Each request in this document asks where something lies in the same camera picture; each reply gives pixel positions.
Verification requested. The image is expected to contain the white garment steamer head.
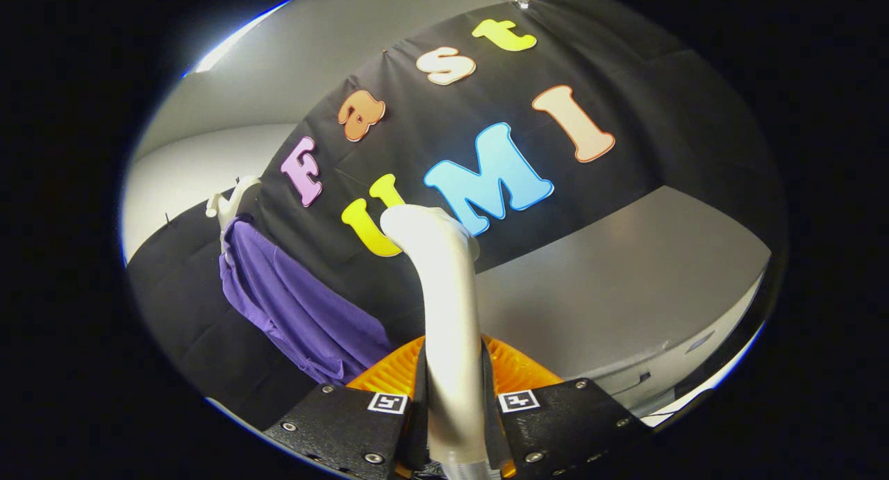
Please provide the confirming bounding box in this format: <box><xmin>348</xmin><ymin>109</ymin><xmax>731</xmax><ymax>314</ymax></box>
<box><xmin>380</xmin><ymin>204</ymin><xmax>488</xmax><ymax>467</ymax></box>

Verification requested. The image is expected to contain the purple corduroy jacket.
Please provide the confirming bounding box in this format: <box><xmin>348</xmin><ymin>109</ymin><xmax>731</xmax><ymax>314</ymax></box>
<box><xmin>219</xmin><ymin>216</ymin><xmax>394</xmax><ymax>387</ymax></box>

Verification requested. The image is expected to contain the cream plastic clothes hanger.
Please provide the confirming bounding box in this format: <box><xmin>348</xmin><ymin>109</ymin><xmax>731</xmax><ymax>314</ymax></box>
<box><xmin>206</xmin><ymin>176</ymin><xmax>263</xmax><ymax>253</ymax></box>

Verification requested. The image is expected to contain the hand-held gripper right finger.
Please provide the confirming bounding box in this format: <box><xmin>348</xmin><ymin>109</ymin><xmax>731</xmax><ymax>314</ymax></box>
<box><xmin>479</xmin><ymin>334</ymin><xmax>654</xmax><ymax>480</ymax></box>

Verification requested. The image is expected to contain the grey cabinet with dark top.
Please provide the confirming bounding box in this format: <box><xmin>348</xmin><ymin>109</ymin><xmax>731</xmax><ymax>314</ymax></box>
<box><xmin>476</xmin><ymin>185</ymin><xmax>773</xmax><ymax>420</ymax></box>

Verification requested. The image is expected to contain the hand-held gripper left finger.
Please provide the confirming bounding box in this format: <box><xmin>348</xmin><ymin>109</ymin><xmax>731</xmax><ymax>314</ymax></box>
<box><xmin>263</xmin><ymin>336</ymin><xmax>428</xmax><ymax>480</ymax></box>

